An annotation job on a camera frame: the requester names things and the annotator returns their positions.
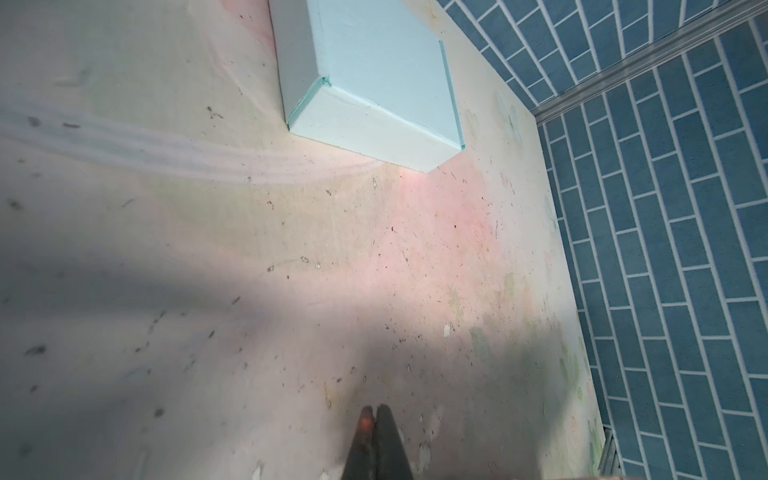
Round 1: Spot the light blue paper box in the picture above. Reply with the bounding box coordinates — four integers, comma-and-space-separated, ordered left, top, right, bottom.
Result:
269, 1, 465, 172

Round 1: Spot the aluminium corner post right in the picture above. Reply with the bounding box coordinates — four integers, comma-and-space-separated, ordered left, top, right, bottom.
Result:
532, 0, 767, 125

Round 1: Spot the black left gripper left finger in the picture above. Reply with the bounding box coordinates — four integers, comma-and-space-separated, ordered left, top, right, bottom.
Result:
341, 406, 376, 480

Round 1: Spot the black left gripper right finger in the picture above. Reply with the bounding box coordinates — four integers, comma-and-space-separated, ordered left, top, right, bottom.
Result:
373, 404, 414, 480

